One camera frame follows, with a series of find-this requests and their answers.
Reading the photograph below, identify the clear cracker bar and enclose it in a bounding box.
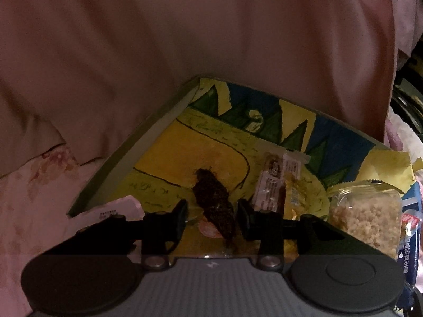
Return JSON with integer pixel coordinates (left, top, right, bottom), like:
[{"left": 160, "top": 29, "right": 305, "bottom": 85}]
[{"left": 252, "top": 150, "right": 302, "bottom": 213}]

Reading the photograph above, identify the white vegetable snack pouch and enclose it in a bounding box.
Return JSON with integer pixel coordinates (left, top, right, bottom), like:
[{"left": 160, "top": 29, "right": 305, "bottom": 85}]
[{"left": 65, "top": 195, "right": 146, "bottom": 237}]

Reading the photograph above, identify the yellow foil snack packet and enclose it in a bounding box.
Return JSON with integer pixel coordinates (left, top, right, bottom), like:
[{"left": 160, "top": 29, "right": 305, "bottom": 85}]
[{"left": 284, "top": 173, "right": 307, "bottom": 220}]

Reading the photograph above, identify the dark chocolate bar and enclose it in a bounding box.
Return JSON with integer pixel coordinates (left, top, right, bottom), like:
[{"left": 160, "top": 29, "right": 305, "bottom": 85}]
[{"left": 192, "top": 169, "right": 236, "bottom": 248}]

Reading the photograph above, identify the puffed rice cake pack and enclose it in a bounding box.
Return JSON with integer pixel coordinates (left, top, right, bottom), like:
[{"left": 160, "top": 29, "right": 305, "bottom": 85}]
[{"left": 327, "top": 180, "right": 404, "bottom": 259}]

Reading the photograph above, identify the dark blue powder sachet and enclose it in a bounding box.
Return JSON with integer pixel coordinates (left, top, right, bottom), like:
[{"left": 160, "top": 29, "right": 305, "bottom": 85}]
[{"left": 397, "top": 209, "right": 422, "bottom": 309}]

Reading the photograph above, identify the shallow box with colourful lining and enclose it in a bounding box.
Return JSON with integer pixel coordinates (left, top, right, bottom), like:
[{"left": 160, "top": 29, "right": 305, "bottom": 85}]
[{"left": 69, "top": 78, "right": 420, "bottom": 258}]

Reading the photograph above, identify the floral pink bedspread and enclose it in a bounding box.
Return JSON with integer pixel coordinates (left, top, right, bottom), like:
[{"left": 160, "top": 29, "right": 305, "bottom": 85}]
[{"left": 0, "top": 114, "right": 423, "bottom": 317}]

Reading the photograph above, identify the pink draped curtain sheet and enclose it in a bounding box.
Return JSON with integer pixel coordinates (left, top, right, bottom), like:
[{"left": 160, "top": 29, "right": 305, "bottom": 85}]
[{"left": 0, "top": 0, "right": 414, "bottom": 179}]

